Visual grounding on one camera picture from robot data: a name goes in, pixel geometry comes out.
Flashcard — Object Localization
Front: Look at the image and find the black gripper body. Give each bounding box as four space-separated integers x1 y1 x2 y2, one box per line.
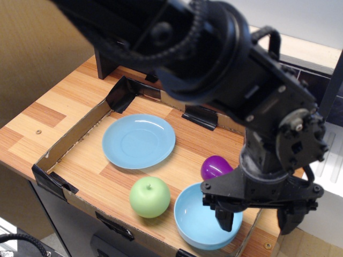
200 146 324 214

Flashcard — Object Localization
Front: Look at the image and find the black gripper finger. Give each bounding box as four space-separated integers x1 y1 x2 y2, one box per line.
215 205 234 232
277 205 308 235

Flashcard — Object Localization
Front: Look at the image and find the light blue bowl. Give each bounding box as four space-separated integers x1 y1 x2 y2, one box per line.
174 183 243 251

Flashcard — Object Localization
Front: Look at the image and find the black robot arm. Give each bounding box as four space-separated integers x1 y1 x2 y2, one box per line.
55 1 328 235

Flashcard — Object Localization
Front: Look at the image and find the light blue plate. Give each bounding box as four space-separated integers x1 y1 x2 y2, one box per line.
102 114 176 169

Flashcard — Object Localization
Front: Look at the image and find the cardboard fence with black tape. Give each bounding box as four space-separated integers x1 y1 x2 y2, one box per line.
31 75 265 257

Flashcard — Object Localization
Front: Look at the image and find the white ribbed side unit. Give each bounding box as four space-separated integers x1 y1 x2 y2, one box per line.
298 123 342 248

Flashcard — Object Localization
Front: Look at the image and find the purple toy eggplant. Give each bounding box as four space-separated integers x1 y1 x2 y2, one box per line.
200 155 234 180

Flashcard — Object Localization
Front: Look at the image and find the green toy apple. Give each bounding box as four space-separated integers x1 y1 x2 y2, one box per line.
129 177 171 218

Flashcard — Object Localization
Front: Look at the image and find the black braided cable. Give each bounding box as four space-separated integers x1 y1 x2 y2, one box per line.
0 233 49 257

